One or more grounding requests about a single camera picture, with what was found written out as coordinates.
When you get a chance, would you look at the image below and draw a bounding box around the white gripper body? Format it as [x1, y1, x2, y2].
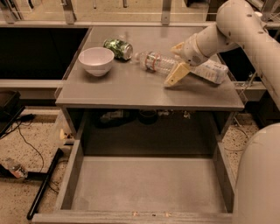
[180, 34, 208, 67]

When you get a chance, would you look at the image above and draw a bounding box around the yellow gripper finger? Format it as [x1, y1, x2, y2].
[164, 62, 191, 87]
[171, 42, 185, 56]

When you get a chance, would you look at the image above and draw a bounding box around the clear plastic water bottle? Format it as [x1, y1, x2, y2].
[133, 52, 179, 75]

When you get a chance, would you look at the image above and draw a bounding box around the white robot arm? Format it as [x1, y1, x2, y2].
[171, 0, 280, 224]

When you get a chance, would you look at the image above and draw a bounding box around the white labelled drink bottle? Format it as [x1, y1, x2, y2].
[191, 59, 228, 85]

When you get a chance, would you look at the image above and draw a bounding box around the grey cabinet with drawer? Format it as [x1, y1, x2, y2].
[55, 25, 246, 156]

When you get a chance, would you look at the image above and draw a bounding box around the open grey top drawer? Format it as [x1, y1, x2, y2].
[31, 140, 234, 224]

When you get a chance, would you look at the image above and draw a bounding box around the clear bottle on floor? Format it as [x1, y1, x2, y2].
[3, 157, 28, 179]

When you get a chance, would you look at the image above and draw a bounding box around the green soda can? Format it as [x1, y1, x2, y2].
[103, 38, 133, 60]

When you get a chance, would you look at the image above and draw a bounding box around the white ceramic bowl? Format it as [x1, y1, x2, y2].
[78, 47, 115, 77]

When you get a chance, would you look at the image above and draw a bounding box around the black box at left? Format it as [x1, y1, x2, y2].
[0, 90, 25, 137]

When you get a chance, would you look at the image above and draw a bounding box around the black metal bar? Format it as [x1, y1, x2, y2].
[26, 148, 64, 221]

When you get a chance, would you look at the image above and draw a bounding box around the black floor cable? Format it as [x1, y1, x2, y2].
[0, 117, 60, 195]

